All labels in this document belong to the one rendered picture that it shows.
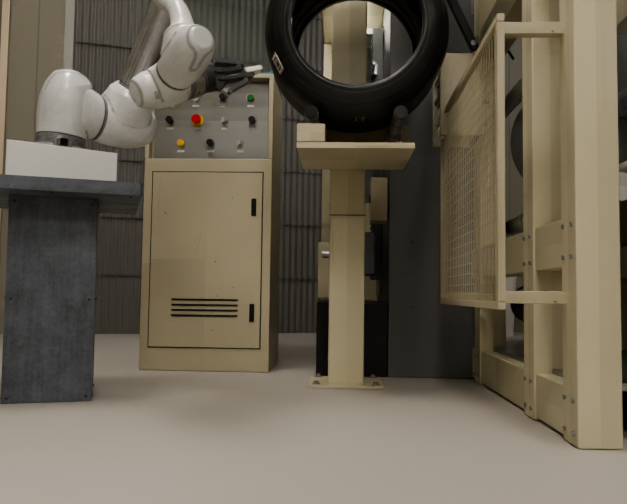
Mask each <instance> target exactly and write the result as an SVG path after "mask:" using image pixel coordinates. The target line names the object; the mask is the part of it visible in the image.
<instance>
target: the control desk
mask: <svg viewBox="0 0 627 504"><path fill-rule="evenodd" d="M224 95H225V94H224V93H222V92H217V91H214V92H211V93H206V94H203V96H202V97H200V98H195V99H190V100H187V101H183V102H181V103H180V104H177V105H174V106H171V107H167V108H161V109H152V112H153V113H154V115H155V117H156V121H157V130H156V134H155V137H154V139H153V140H152V141H151V142H150V143H149V144H148V145H146V146H145V158H146V159H145V174H144V207H143V241H142V274H141V308H140V341H139V370H159V371H211V372H264V373H268V372H269V371H270V370H271V369H272V368H273V367H274V366H275V365H276V364H277V362H278V321H279V262H280V203H281V143H282V99H281V96H280V93H279V89H278V86H277V83H276V80H275V77H274V74H257V75H254V77H253V78H250V79H249V81H248V83H247V84H246V85H245V86H244V87H242V88H240V89H238V90H236V91H235V92H233V93H231V95H230V96H229V97H228V98H225V96H224Z"/></svg>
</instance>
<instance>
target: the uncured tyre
mask: <svg viewBox="0 0 627 504"><path fill-rule="evenodd" d="M346 1H366V2H370V3H374V4H377V5H379V6H381V7H383V8H385V9H387V10H388V11H390V12H391V13H392V14H393V15H394V16H396V17H397V18H398V20H399V21H400V22H401V23H402V25H403V26H404V28H405V29H406V31H407V33H408V36H409V38H410V42H411V46H412V56H411V58H410V59H409V60H408V61H407V62H406V64H405V65H404V66H403V67H401V68H400V69H399V70H398V71H397V72H395V73H394V74H392V75H390V76H389V77H387V78H385V79H382V80H380V81H377V82H373V83H369V84H361V85H352V84H344V83H339V82H336V81H333V80H330V79H328V78H326V77H324V76H322V75H321V74H319V73H318V72H316V71H315V70H314V69H313V68H312V67H311V66H310V65H309V64H308V63H307V62H306V61H305V60H304V59H303V57H302V56H301V54H300V52H299V51H298V49H299V44H300V40H301V37H302V35H303V33H304V31H305V29H306V28H307V26H308V25H309V23H310V22H311V21H312V20H313V19H314V18H315V17H316V16H317V15H318V14H319V13H320V12H322V11H323V10H325V9H326V8H328V7H330V6H332V5H335V4H338V3H341V2H346ZM448 41H449V17H448V11H447V7H446V3H445V0H270V2H269V5H268V9H267V13H266V18H265V45H266V50H267V54H268V58H269V61H270V64H271V67H272V71H273V74H274V77H275V80H276V82H277V84H278V86H279V88H280V90H281V92H282V94H283V95H284V97H285V98H286V99H287V101H288V102H289V103H290V104H291V105H292V106H293V108H294V109H295V110H297V111H298V112H299V113H300V114H301V115H303V116H304V117H305V115H304V111H305V108H306V107H308V106H310V105H313V106H315V107H316V108H317V109H318V112H319V120H320V124H325V127H326V128H327V129H330V130H334V131H339V132H343V127H344V132H345V133H364V132H371V131H376V130H379V129H383V128H385V127H388V126H390V122H391V119H392V115H393V112H394V109H395V108H396V107H397V106H405V107H406V108H407V110H408V115H409V114H410V113H411V112H412V111H414V110H415V109H416V108H417V107H418V106H419V105H420V103H421V102H422V101H423V100H424V99H425V97H426V96H427V94H428V93H429V91H430V90H431V88H432V86H433V84H434V82H435V79H436V77H437V75H438V73H439V70H440V68H441V66H442V63H443V61H444V58H445V55H446V51H447V47H448ZM274 52H276V54H277V56H278V58H279V60H280V62H281V64H282V66H283V68H284V69H283V71H282V73H281V74H279V72H278V70H277V68H276V66H275V64H274V62H273V60H272V57H273V55H274ZM418 99H419V101H418V102H417V103H416V104H415V105H413V104H414V103H415V102H416V101H417V100H418ZM365 116H366V121H353V117H365Z"/></svg>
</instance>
